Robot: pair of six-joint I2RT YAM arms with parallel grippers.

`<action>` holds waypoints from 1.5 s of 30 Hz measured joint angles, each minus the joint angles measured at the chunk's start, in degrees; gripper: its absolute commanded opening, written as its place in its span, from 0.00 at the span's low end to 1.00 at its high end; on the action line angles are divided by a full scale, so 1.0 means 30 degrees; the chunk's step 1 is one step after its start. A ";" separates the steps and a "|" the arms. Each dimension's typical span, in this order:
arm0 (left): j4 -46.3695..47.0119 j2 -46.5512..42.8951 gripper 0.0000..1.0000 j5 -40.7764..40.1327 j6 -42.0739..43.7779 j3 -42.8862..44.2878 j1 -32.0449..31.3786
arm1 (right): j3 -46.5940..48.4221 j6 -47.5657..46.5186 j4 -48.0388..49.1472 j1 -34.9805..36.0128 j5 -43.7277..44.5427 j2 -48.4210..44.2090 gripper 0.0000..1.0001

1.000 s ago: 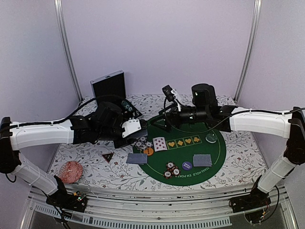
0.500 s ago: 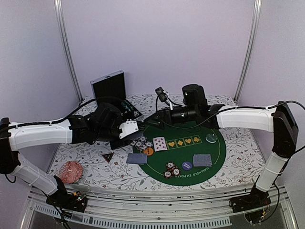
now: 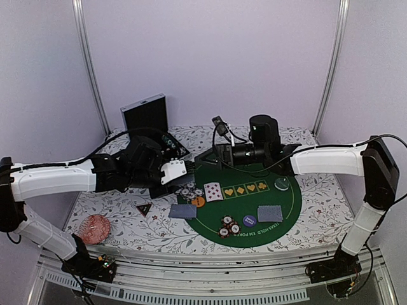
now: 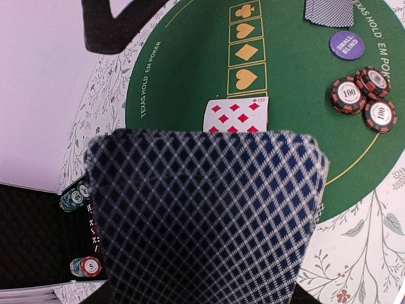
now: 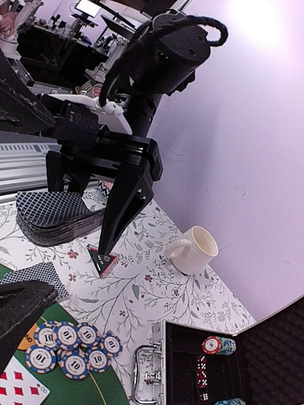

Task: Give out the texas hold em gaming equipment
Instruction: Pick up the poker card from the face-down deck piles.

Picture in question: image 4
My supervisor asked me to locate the poker chip stack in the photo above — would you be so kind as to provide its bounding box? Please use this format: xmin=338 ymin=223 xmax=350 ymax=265
xmin=70 ymin=256 xmax=102 ymax=278
xmin=59 ymin=179 xmax=90 ymax=213

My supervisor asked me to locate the aluminium poker chip case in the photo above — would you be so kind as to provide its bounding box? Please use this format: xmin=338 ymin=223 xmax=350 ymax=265
xmin=1 ymin=186 xmax=103 ymax=289

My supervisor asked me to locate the purple small blind button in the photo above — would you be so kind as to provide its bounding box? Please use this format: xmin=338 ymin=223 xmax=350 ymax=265
xmin=329 ymin=31 xmax=365 ymax=61

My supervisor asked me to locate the round green poker mat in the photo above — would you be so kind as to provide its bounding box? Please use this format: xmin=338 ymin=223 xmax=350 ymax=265
xmin=125 ymin=1 xmax=404 ymax=220

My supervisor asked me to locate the eight of diamonds card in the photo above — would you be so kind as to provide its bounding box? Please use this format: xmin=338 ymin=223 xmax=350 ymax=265
xmin=202 ymin=97 xmax=269 ymax=133

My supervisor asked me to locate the left poker chip stack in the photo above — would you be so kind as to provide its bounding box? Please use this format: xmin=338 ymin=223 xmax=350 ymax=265
xmin=70 ymin=256 xmax=102 ymax=278

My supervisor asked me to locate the right poker chip stack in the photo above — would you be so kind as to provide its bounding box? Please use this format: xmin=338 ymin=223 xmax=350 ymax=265
xmin=59 ymin=179 xmax=90 ymax=213

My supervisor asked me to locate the row of dice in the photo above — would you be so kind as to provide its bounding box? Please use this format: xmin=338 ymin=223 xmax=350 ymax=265
xmin=87 ymin=203 xmax=101 ymax=253

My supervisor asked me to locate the dealt playing card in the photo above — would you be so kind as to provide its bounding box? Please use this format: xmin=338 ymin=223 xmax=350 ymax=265
xmin=304 ymin=0 xmax=354 ymax=28
xmin=316 ymin=203 xmax=325 ymax=223

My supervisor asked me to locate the red black 100 chip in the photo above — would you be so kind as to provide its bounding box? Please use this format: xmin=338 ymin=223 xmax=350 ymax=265
xmin=330 ymin=77 xmax=367 ymax=115

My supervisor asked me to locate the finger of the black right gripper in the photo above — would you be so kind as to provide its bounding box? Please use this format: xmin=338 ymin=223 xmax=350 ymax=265
xmin=81 ymin=0 xmax=167 ymax=54

